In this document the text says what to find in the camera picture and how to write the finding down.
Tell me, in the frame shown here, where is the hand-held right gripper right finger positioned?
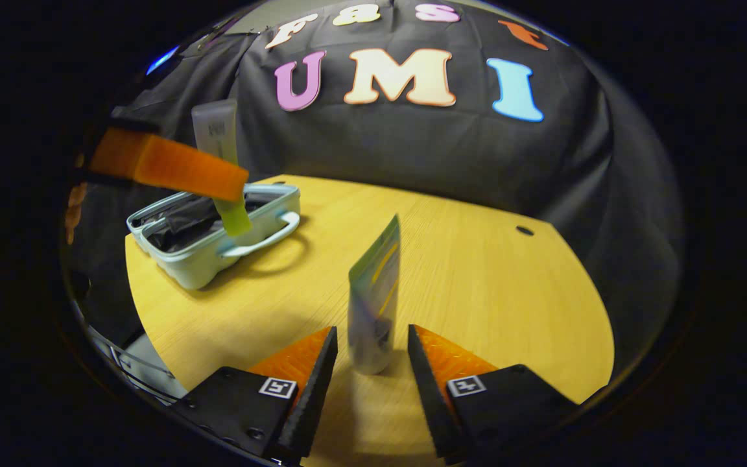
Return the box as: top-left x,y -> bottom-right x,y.
407,324 -> 578,465

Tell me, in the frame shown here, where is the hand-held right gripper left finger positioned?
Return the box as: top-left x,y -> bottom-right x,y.
172,326 -> 339,464

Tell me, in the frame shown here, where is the lime capped cream tube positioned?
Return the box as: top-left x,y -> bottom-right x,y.
191,99 -> 252,237

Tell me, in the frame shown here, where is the light blue small suitcase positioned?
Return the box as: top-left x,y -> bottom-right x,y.
126,184 -> 302,291

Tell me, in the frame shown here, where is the colourful printed cream tube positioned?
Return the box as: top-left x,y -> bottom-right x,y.
348,214 -> 402,376

